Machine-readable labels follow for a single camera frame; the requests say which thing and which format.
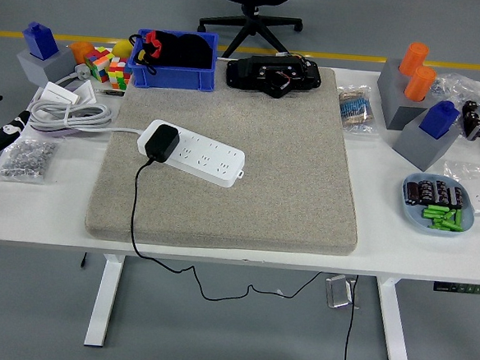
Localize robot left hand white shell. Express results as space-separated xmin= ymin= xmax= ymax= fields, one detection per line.
xmin=0 ymin=94 xmax=31 ymax=165

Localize black plug with cord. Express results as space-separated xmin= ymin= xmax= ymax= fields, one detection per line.
xmin=126 ymin=122 xmax=333 ymax=309

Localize white power strip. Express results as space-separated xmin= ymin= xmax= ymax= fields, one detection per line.
xmin=134 ymin=117 xmax=249 ymax=190

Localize clear bag of metal nuts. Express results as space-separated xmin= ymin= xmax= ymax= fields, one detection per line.
xmin=0 ymin=136 xmax=59 ymax=187

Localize white flat box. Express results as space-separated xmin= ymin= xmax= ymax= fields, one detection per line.
xmin=38 ymin=82 xmax=81 ymax=106

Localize grey block holder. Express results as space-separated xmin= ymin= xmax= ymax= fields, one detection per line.
xmin=14 ymin=43 xmax=80 ymax=92
xmin=390 ymin=112 xmax=464 ymax=175

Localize blue block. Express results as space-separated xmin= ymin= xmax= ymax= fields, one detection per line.
xmin=417 ymin=98 xmax=461 ymax=141
xmin=21 ymin=21 xmax=62 ymax=62

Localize orange cup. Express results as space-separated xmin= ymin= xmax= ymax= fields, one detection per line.
xmin=66 ymin=39 xmax=96 ymax=66

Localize colourful puzzle cube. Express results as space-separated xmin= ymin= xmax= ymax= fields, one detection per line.
xmin=104 ymin=55 xmax=133 ymax=91
xmin=81 ymin=44 xmax=115 ymax=85

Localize yellow ball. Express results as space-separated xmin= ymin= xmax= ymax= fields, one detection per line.
xmin=111 ymin=39 xmax=135 ymax=60

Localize blue plastic bin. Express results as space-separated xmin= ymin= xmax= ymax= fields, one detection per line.
xmin=130 ymin=27 xmax=219 ymax=95

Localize black pouch with red trim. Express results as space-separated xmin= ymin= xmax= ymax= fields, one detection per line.
xmin=126 ymin=27 xmax=181 ymax=77

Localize white table leg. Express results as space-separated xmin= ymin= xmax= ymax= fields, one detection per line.
xmin=369 ymin=275 xmax=418 ymax=360
xmin=82 ymin=253 xmax=125 ymax=349

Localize plain black pouch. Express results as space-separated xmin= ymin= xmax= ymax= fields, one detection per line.
xmin=173 ymin=32 xmax=215 ymax=70

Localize black electronic device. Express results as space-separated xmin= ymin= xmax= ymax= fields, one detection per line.
xmin=224 ymin=49 xmax=324 ymax=103

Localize black office chair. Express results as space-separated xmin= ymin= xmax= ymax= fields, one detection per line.
xmin=193 ymin=0 xmax=307 ymax=64

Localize grey-brown mat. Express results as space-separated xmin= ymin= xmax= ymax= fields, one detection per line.
xmin=82 ymin=51 xmax=371 ymax=260

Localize clear bag of resistors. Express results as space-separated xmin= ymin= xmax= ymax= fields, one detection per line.
xmin=333 ymin=82 xmax=383 ymax=138

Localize silver metal box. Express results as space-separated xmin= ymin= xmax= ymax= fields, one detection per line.
xmin=322 ymin=273 xmax=362 ymax=311

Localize grey two-slot holder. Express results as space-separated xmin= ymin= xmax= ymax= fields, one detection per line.
xmin=373 ymin=56 xmax=439 ymax=133

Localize black capacitor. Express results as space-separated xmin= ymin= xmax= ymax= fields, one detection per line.
xmin=446 ymin=185 xmax=466 ymax=210
xmin=404 ymin=181 xmax=420 ymax=206
xmin=416 ymin=179 xmax=436 ymax=204
xmin=433 ymin=180 xmax=451 ymax=204

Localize orange cylinder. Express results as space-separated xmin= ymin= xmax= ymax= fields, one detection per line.
xmin=397 ymin=40 xmax=430 ymax=78
xmin=402 ymin=64 xmax=437 ymax=104

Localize light blue plate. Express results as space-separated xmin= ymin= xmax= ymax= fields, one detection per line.
xmin=398 ymin=170 xmax=478 ymax=239

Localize clear bag blue components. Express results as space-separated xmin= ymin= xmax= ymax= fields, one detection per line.
xmin=429 ymin=72 xmax=480 ymax=109

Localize bag of dark capacitors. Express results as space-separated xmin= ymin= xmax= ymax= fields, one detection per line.
xmin=459 ymin=99 xmax=480 ymax=142

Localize black desk control panel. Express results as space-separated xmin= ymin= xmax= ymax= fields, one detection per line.
xmin=432 ymin=281 xmax=480 ymax=296

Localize grey coiled power cable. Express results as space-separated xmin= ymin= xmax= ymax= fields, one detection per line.
xmin=25 ymin=60 xmax=150 ymax=141

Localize black hanging cable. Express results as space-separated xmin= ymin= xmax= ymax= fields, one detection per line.
xmin=340 ymin=273 xmax=360 ymax=360

